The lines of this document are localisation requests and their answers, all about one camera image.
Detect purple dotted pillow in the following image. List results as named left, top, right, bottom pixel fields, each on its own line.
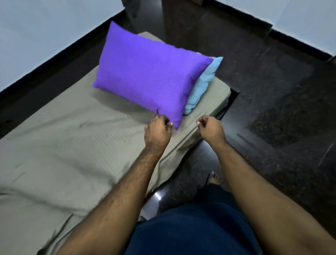
left=92, top=21, right=213, bottom=131

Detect person's left forearm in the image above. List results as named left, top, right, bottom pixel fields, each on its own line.
left=56, top=143, right=171, bottom=255

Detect beige striped bed sheet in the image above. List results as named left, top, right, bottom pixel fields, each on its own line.
left=0, top=31, right=231, bottom=255

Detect light blue pillow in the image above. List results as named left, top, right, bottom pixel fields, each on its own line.
left=183, top=56, right=224, bottom=116

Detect person's navy blue shirt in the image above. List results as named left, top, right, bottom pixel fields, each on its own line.
left=123, top=201, right=260, bottom=255

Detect person's left hand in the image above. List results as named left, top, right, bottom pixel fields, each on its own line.
left=144, top=115, right=174, bottom=150

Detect dark wooden bed frame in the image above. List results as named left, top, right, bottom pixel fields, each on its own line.
left=143, top=87, right=241, bottom=224

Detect person's right forearm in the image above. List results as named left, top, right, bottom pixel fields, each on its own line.
left=214, top=139, right=336, bottom=255

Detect person's right hand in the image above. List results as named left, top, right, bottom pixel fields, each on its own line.
left=196, top=115, right=227, bottom=145

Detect person's right foot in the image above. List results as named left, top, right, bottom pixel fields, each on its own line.
left=204, top=172, right=221, bottom=187

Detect person's dark trousers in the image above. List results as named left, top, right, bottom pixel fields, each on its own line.
left=197, top=183, right=237, bottom=211

